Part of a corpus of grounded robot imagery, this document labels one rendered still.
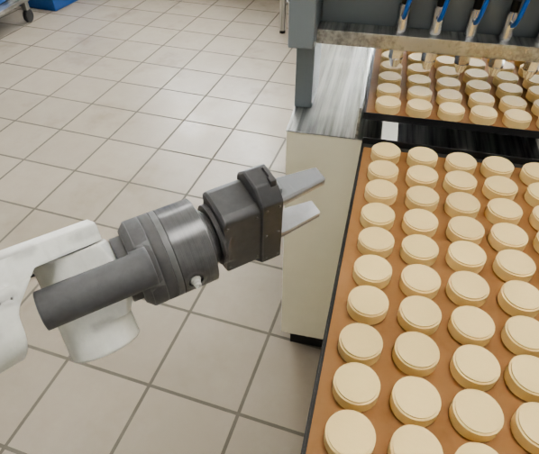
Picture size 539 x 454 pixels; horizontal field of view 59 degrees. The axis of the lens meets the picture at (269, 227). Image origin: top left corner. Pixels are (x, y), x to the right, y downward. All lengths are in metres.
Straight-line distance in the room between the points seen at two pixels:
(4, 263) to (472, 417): 0.45
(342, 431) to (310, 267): 0.84
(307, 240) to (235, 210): 0.80
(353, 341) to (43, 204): 1.97
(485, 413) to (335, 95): 0.83
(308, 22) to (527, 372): 0.67
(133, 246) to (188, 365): 1.22
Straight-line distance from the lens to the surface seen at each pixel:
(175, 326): 1.73
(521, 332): 0.64
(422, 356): 0.58
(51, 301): 0.42
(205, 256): 0.45
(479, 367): 0.59
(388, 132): 0.96
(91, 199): 2.32
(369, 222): 0.71
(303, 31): 0.95
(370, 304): 0.60
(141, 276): 0.41
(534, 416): 0.58
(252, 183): 0.45
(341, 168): 1.09
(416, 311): 0.61
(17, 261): 0.42
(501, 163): 0.90
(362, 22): 1.03
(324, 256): 1.28
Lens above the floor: 1.39
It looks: 43 degrees down
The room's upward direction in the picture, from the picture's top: straight up
